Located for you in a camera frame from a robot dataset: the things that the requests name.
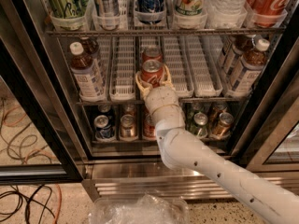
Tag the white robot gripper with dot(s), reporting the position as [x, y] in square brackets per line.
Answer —
[161, 98]

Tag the red coke can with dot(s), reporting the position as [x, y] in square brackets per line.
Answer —
[152, 53]
[152, 72]

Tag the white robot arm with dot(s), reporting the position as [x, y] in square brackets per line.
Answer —
[181, 149]

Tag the white empty shelf tray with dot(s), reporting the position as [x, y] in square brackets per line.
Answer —
[122, 74]
[205, 77]
[176, 62]

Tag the red can bottom shelf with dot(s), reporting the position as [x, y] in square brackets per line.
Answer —
[148, 128]

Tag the gold can bottom shelf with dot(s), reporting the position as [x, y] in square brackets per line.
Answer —
[128, 126]

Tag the green can bottom shelf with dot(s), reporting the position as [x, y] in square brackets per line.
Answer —
[198, 125]

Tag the blue can bottom shelf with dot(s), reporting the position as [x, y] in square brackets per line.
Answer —
[103, 127]

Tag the bronze can bottom shelf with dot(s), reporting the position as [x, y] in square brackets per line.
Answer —
[223, 125]

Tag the silver can top shelf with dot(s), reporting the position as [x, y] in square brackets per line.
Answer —
[107, 8]

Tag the right fridge glass door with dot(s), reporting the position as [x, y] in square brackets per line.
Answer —
[265, 139]

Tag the fridge glass door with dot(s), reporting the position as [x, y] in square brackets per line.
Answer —
[265, 139]
[35, 70]

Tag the left fridge glass door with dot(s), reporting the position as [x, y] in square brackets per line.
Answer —
[35, 70]

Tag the large coke can top shelf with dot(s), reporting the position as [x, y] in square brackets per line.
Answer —
[265, 13]

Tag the front left tea bottle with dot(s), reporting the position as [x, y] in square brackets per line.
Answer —
[86, 72]

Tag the tea bottle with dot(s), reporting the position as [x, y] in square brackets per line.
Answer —
[249, 67]
[233, 47]
[86, 72]
[91, 46]

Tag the rear left tea bottle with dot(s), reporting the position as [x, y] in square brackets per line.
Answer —
[91, 46]

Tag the rear right tea bottle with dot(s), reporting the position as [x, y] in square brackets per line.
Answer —
[233, 47]

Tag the front right tea bottle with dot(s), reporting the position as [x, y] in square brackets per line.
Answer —
[249, 67]

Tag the clear plastic bin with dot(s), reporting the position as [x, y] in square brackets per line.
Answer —
[146, 209]

